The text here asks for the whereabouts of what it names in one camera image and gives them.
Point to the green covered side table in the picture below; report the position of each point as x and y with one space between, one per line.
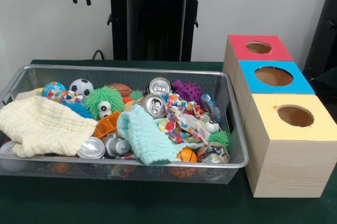
330 75

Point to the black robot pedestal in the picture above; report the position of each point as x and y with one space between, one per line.
147 37

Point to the wooden box with three holes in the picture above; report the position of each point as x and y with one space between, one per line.
289 166

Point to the large green fuzzy eyed toy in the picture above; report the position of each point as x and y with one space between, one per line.
101 97

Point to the black flat panel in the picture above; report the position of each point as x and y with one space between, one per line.
323 37

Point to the small orange basketball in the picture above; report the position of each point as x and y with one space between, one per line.
187 155

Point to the light blue waffle cloth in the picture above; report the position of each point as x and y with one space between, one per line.
147 137

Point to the cream waffle cloth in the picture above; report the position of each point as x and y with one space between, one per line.
44 125

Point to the silver drink can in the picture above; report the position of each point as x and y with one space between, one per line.
155 106

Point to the black and white soccer ball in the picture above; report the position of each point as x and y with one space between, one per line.
80 86

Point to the colourful heart print cloth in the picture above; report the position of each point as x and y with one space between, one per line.
184 120

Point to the purple spiky ball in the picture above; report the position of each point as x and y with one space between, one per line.
188 91

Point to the dark green table cloth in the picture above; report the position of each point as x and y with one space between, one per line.
158 205

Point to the orange plastic toy crate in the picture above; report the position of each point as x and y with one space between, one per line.
106 126

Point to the blue globe print ball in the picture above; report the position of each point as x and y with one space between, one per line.
53 88

